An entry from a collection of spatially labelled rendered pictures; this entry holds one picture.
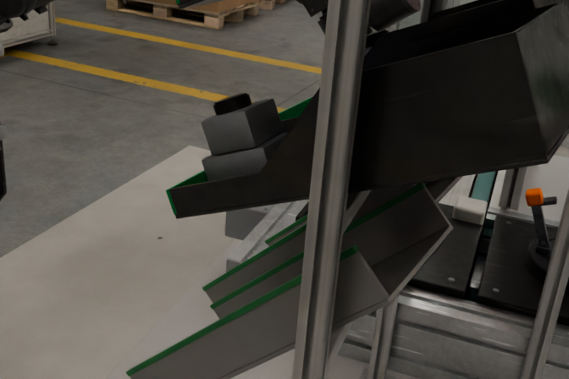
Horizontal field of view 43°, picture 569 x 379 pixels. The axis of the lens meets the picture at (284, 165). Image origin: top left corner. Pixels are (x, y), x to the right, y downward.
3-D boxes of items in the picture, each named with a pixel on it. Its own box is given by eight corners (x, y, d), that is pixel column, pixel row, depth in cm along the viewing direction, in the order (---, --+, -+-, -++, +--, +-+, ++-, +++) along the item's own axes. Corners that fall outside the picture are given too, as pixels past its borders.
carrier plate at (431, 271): (282, 259, 97) (283, 244, 96) (334, 190, 117) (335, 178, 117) (462, 305, 90) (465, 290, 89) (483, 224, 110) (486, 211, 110)
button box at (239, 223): (223, 236, 111) (225, 200, 109) (273, 185, 129) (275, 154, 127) (266, 247, 109) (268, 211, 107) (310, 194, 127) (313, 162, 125)
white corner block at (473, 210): (449, 230, 108) (454, 205, 106) (454, 217, 112) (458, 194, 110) (481, 237, 106) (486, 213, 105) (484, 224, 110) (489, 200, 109)
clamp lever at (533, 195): (535, 247, 95) (524, 194, 93) (536, 240, 97) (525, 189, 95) (565, 244, 94) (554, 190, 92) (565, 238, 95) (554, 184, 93)
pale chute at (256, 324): (152, 414, 64) (124, 372, 64) (236, 339, 74) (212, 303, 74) (390, 304, 47) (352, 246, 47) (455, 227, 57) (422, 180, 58)
